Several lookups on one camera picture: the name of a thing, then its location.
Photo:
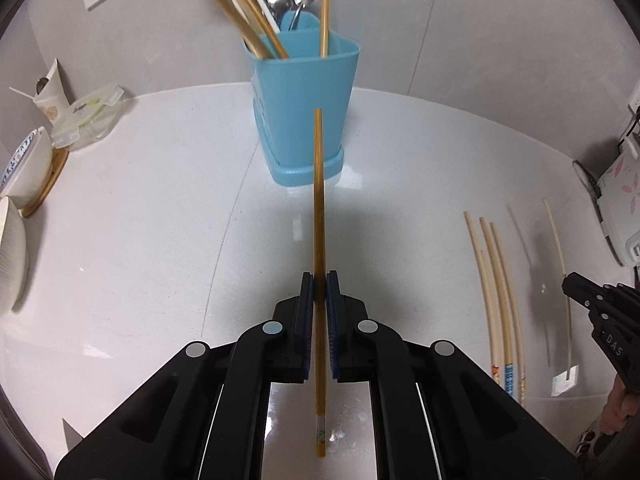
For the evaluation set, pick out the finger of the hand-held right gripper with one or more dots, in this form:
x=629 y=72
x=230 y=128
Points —
x=625 y=296
x=585 y=292

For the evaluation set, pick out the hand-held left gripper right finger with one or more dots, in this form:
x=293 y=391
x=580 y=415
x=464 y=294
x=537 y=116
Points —
x=334 y=330

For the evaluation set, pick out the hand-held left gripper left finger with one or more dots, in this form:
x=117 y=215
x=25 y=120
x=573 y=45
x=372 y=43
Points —
x=302 y=330

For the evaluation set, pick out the wooden chopstick green print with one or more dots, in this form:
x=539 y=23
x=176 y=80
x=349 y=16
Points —
x=318 y=210

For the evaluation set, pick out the blue plastic utensil holder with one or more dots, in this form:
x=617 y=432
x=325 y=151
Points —
x=295 y=110

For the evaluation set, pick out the person's right hand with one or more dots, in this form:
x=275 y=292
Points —
x=614 y=412

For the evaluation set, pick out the white floral rice cooker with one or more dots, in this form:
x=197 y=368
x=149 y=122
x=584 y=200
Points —
x=622 y=200

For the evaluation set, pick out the round wooden coaster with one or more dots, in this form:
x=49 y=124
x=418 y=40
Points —
x=50 y=180

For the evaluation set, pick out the white bowl gold rim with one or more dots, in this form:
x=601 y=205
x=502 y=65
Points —
x=11 y=260

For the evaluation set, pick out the clear plastic food container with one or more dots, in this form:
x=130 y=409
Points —
x=87 y=117

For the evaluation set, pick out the white paper cup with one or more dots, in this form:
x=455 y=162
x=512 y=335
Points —
x=52 y=95

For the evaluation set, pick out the white straw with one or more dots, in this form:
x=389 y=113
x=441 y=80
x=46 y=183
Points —
x=22 y=93

